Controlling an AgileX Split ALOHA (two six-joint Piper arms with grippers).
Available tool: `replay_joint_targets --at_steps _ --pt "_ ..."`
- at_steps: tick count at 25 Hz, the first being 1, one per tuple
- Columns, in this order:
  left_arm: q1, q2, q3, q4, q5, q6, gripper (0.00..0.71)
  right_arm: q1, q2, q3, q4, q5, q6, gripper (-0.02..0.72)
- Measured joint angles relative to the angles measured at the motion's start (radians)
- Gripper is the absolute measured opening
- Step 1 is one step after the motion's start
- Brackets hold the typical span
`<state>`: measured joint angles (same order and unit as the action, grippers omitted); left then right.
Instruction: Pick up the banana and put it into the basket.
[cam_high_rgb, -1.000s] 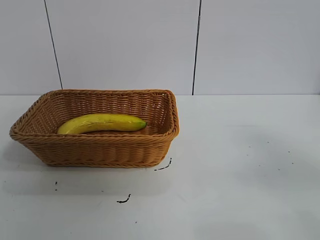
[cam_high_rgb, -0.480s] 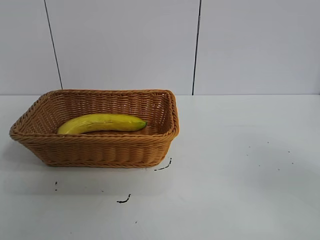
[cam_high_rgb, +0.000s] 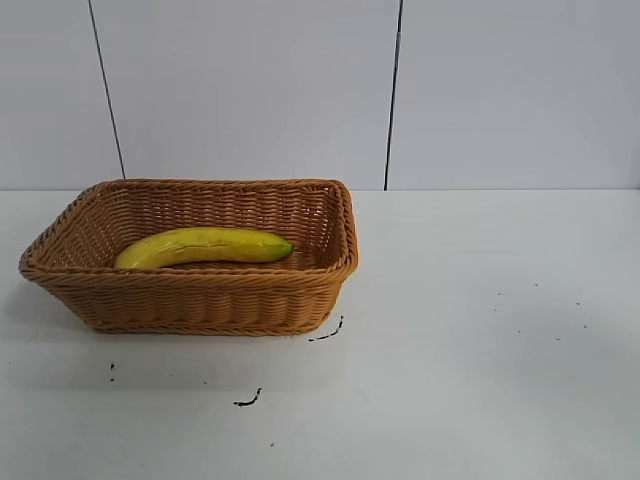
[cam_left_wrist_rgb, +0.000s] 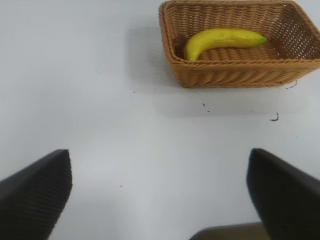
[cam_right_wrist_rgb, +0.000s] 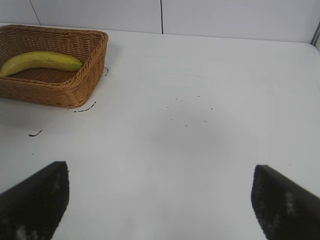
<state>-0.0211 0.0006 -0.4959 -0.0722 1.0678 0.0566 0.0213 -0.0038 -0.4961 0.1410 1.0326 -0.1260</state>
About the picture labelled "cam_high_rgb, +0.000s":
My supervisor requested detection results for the yellow banana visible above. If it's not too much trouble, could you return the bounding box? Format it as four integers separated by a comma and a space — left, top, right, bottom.
114, 226, 295, 270

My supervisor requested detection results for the brown woven wicker basket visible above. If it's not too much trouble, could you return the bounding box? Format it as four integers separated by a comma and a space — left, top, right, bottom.
19, 177, 360, 335

